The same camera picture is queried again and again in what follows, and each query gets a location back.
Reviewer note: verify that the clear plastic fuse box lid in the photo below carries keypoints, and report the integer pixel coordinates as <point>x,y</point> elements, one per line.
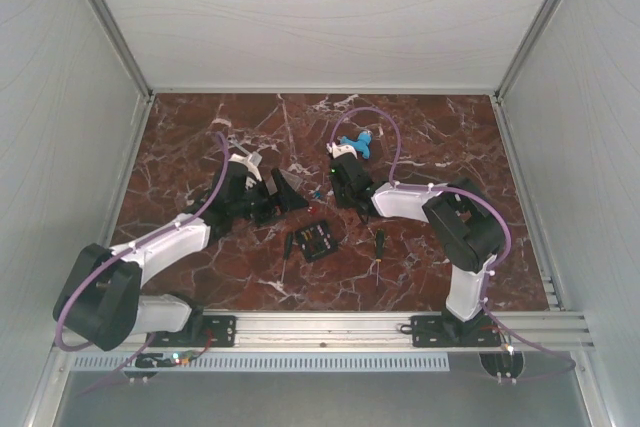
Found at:
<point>291,179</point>

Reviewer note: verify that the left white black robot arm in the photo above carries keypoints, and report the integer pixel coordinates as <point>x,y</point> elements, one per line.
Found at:
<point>102,300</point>

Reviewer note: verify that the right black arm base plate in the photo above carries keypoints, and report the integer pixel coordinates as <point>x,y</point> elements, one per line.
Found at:
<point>445,331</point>

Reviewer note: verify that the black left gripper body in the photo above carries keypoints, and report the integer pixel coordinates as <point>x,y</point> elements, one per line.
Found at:
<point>257,202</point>

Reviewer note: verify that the black fuse box base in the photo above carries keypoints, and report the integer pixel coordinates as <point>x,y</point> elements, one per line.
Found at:
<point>316,241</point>

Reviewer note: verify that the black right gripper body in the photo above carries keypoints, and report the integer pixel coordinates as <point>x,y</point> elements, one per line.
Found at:
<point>342,197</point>

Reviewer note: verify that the yellow black handle screwdriver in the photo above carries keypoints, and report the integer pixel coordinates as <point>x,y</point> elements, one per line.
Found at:
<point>379,251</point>

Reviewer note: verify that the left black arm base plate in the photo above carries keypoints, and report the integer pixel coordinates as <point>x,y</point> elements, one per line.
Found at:
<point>217,331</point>

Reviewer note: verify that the blue glue gun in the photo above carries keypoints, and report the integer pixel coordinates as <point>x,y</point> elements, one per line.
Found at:
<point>361,145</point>

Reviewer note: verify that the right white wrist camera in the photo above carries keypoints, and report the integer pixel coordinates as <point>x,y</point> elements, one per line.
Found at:
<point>337,150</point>

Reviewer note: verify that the silver ratchet wrench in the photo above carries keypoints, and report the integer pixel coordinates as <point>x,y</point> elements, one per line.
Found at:
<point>235,143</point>

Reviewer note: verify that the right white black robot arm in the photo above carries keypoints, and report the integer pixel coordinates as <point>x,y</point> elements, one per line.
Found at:
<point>471,232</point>

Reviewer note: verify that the aluminium front rail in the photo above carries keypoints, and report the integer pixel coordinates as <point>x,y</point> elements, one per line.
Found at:
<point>379,331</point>

